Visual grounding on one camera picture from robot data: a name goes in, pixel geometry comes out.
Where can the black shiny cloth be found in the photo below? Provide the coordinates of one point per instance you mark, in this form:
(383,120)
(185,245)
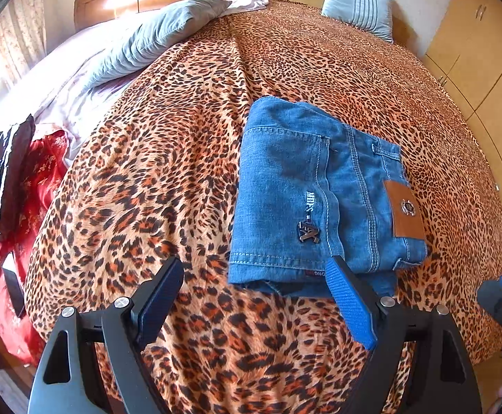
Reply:
(5,168)

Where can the striped grey pillow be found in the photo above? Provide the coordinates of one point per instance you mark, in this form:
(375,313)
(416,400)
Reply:
(354,4)

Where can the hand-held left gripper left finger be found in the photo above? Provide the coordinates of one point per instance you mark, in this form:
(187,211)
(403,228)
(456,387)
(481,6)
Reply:
(164,297)

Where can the blue denim pants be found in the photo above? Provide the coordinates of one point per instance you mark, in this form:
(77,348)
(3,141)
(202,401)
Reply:
(285,189)

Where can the red satin cloth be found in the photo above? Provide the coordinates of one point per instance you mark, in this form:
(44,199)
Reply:
(22,207)

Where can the leopard print blanket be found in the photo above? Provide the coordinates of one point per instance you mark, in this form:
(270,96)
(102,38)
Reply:
(147,181)

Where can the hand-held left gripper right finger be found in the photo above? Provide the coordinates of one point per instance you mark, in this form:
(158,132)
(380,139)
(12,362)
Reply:
(350,302)

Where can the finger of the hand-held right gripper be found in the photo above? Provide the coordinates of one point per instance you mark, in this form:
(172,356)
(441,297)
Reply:
(499,302)

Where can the patterned curtain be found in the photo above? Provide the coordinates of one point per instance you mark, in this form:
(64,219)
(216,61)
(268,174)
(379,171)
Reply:
(18,30)

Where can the plain grey pillow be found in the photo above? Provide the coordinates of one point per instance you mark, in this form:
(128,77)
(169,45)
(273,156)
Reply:
(156,39)

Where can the wooden wardrobe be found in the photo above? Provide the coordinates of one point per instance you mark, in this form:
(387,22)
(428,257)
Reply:
(479,51)

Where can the white bed sheet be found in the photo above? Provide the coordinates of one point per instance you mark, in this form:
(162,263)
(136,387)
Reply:
(74,82)

